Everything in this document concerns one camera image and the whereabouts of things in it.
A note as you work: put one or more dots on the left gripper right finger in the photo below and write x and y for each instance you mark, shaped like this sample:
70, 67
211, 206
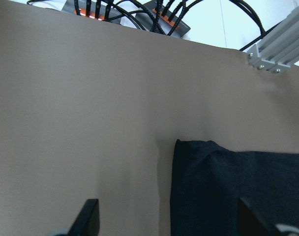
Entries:
251, 223

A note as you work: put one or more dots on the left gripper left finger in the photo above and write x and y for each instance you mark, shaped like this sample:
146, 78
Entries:
87, 222

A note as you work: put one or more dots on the black t-shirt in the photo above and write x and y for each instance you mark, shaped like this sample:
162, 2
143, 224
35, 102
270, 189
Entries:
208, 180

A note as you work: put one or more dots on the aluminium frame cage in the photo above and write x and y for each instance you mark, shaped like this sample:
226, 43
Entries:
279, 49

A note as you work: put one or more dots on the power strip with cables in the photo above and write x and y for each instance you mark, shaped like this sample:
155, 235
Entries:
89, 10
166, 24

